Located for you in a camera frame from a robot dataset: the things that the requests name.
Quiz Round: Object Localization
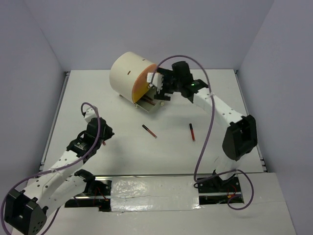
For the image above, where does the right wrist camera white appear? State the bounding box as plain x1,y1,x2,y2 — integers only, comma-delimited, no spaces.
146,72,163,92

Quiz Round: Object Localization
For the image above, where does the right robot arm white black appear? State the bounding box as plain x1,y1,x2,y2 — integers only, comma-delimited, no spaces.
147,61,258,191

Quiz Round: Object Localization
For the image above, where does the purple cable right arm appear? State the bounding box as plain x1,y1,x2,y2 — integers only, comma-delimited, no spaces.
156,55,255,212

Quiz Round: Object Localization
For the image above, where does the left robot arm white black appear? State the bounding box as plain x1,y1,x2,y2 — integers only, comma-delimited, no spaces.
0,117,114,235

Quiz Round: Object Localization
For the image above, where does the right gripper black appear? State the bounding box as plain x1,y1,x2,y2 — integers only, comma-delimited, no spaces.
155,67,182,101

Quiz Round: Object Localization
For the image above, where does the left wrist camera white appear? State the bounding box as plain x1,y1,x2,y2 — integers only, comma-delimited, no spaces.
83,107,97,123

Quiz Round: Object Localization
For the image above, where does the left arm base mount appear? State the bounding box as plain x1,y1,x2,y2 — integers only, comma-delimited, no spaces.
65,169,112,212

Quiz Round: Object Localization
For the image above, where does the cream round drawer organizer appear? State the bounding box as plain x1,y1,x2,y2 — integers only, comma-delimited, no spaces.
109,51,164,113

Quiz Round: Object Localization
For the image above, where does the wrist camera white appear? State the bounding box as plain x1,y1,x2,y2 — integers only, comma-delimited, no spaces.
146,72,163,92
83,107,97,123

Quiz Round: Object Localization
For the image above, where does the silver foil tape sheet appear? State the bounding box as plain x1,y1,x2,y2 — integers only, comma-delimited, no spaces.
111,176,200,212

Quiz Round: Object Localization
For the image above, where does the red lip gloss pair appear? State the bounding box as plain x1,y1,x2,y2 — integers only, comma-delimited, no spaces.
189,123,195,141

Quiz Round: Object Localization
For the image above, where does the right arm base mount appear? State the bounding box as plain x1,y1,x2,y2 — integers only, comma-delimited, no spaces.
194,170,244,206

